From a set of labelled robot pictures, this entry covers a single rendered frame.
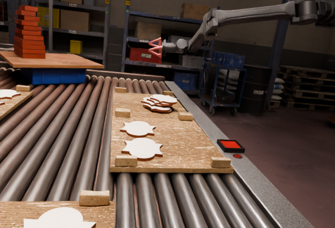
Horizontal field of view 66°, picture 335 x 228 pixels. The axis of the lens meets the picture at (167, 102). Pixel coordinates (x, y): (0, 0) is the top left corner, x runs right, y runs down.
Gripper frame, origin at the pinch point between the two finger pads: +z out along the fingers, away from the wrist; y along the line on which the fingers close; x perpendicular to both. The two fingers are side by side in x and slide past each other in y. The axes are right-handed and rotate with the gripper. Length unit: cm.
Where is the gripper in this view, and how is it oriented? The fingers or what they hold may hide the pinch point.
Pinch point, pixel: (150, 46)
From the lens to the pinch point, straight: 156.8
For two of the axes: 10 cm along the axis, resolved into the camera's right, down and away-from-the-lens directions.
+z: -10.0, -0.3, -0.9
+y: 0.6, 6.0, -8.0
